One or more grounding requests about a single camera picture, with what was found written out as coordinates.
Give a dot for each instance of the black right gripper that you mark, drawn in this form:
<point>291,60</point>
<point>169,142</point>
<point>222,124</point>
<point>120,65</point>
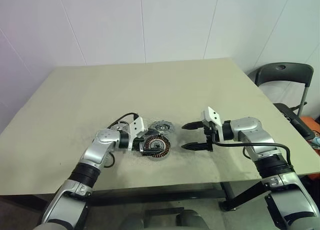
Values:
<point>210,136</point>

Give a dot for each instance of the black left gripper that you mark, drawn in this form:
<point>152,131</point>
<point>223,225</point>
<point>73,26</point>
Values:
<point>138,144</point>

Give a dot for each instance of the dark grey round lid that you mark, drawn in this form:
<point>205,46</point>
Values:
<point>162,127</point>

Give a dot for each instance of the silver spoked rotor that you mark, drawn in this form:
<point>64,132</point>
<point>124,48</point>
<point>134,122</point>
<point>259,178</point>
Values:
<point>120,126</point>

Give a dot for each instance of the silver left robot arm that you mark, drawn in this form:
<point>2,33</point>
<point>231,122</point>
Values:
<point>95,149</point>

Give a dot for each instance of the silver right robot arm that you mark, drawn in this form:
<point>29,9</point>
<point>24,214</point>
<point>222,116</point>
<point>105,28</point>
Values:
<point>252,132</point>

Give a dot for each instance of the black bar-shaped device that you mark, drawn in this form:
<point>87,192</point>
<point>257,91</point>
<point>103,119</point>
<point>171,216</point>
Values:
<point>295,118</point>

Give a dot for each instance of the black folding chair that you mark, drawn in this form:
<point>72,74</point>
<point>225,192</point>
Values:
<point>282,73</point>

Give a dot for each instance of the orange box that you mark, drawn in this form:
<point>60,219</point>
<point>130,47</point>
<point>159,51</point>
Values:
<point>308,124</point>

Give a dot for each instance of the light blue small item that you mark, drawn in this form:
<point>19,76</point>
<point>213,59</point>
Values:
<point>317,141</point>

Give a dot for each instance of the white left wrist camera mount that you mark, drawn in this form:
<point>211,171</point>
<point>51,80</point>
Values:
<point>136,127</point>

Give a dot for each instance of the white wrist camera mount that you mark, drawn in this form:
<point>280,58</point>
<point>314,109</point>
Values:
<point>136,127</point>
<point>212,114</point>

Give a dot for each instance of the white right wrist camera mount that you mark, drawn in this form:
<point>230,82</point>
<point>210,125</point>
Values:
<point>212,114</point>

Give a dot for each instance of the black table frame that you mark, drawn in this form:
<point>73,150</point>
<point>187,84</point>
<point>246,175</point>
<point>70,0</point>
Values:
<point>155,191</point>

